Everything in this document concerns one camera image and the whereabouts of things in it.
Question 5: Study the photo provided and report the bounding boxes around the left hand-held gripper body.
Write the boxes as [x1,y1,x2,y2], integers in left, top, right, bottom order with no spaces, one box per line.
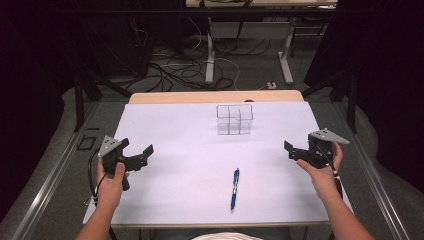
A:
[97,134,138,192]

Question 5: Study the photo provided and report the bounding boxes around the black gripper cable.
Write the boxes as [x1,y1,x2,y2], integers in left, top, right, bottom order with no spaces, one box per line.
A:
[319,145,344,201]
[87,149,108,205]

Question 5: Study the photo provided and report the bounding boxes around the aluminium rail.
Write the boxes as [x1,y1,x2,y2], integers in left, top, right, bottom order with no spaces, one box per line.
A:
[10,99,99,240]
[332,99,412,240]

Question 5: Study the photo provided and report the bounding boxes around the person's right hand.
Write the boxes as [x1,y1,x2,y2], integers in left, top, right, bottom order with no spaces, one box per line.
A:
[295,142,344,203]

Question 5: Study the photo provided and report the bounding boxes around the person's left hand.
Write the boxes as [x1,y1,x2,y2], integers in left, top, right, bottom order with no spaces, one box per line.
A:
[95,157,130,210]

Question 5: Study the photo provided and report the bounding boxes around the clear acrylic organizer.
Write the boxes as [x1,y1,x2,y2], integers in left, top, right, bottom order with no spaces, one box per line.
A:
[215,103,254,136]

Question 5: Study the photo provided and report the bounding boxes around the white table mat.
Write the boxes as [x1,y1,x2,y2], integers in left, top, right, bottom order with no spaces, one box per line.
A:
[82,100,354,226]

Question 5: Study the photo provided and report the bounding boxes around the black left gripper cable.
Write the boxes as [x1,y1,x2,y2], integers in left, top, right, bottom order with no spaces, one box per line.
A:
[87,149,108,205]

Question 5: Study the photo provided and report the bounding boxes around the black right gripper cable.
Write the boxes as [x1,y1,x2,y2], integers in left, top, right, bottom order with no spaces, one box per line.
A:
[319,145,344,201]

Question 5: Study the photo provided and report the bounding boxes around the white desk with metal legs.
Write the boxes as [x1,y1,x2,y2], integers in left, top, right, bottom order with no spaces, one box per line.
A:
[185,0,338,86]

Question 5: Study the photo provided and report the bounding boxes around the tangle of floor cables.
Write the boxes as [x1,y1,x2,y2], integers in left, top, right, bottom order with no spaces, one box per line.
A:
[131,16,273,93]

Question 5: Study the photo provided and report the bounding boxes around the black curtain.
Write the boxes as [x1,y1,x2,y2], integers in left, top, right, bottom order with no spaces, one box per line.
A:
[304,0,424,194]
[0,0,81,224]

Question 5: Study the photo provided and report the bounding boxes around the blue pen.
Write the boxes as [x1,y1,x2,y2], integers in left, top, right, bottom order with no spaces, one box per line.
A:
[229,167,241,213]

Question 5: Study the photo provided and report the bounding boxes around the black metal stand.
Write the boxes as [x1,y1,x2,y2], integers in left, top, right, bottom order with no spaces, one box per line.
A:
[300,68,360,135]
[73,64,134,133]

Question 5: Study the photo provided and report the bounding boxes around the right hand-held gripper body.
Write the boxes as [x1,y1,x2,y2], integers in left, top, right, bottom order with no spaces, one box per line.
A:
[307,127,351,170]

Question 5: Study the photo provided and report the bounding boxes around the person's white clothing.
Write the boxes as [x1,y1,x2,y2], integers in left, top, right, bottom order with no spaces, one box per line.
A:
[190,231,265,240]

